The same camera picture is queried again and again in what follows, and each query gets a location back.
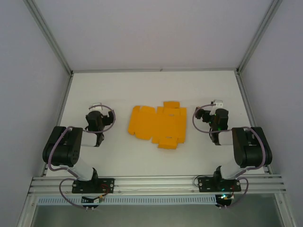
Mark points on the yellow paper box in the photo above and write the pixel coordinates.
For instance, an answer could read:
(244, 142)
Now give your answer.
(157, 124)

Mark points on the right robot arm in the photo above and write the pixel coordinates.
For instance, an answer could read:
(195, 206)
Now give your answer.
(251, 146)

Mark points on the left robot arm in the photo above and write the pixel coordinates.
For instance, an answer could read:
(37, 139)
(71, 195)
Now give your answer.
(59, 146)

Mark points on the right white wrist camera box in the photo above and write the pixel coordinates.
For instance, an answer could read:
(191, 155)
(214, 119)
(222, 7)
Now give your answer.
(217, 103)

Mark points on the aluminium table back rail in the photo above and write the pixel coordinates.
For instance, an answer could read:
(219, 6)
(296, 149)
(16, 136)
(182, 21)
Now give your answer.
(154, 70)

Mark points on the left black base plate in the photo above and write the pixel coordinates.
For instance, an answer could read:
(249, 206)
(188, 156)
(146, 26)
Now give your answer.
(106, 184)

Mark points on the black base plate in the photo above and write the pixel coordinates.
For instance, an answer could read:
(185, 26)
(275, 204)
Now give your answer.
(106, 184)
(208, 184)

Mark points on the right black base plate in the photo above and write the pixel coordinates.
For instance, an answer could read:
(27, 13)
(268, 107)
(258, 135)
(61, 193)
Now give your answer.
(208, 184)

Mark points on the aluminium mounting rail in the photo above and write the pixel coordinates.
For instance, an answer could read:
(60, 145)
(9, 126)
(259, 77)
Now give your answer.
(154, 183)

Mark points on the aluminium frame post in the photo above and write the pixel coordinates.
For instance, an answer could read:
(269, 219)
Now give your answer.
(259, 35)
(47, 35)

